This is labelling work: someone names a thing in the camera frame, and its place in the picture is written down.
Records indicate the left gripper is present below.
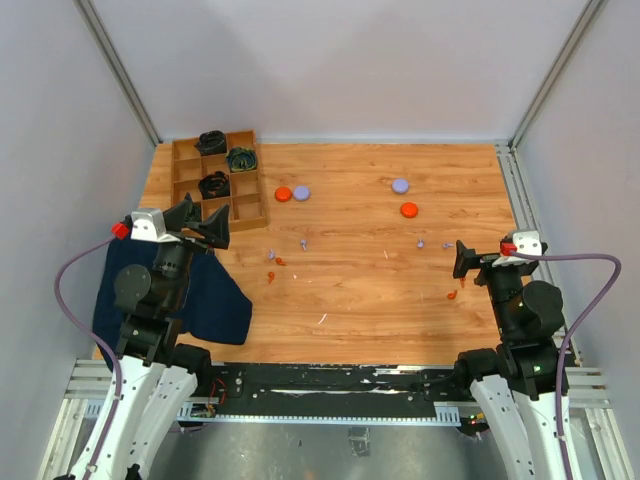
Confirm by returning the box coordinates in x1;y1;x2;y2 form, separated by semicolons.
154;200;230;309

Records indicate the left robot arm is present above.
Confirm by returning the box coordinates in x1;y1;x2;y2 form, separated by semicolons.
65;197;230;479

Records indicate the purple earbud case left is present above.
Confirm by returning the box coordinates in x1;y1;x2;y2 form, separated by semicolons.
292;185;311;202

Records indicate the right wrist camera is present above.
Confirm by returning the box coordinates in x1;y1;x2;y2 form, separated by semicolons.
505;230;544;256

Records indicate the dark blue cloth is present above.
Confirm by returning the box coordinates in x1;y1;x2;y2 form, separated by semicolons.
92;238;253;349

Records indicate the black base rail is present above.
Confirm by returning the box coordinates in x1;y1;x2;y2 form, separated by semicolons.
178;363;470;423

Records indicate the wooden compartment tray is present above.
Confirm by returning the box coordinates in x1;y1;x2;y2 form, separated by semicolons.
170;130;268;232

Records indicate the rolled green patterned tie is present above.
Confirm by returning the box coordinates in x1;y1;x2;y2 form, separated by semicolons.
226;147;258;173

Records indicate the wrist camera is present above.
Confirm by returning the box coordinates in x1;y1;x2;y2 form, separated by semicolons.
130;208;166;243
505;230;544;256

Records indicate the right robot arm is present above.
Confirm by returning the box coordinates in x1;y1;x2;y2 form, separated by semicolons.
452;231;581;479

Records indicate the rolled black orange tie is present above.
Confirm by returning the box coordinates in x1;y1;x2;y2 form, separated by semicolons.
198;170;231;200

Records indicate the rolled black tie top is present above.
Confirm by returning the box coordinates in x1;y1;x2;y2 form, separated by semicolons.
194;130;227;156

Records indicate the purple earbud case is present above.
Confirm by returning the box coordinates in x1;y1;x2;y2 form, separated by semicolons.
292;185;311;202
391;178;410;195

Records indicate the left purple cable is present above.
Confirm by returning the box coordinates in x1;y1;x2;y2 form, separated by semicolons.
53;234;126;480

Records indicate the orange earbud case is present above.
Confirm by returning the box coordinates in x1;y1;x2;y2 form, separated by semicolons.
400;202;419;219
274;186;293;202

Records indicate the purple earbud case right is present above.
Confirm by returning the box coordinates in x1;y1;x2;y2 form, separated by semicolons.
391;178;410;195

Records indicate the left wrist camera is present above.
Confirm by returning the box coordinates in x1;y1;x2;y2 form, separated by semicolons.
130;208;166;243

